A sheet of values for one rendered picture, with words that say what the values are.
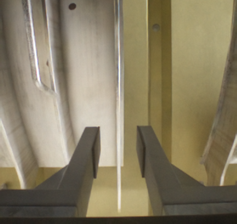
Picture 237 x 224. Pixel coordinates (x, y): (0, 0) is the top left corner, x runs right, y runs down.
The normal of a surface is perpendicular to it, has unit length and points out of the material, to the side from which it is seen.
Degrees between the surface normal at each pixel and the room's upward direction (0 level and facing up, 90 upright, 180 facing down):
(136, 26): 90
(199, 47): 90
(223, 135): 90
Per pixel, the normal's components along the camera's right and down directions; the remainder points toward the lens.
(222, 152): -1.00, 0.01
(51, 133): 0.01, 0.45
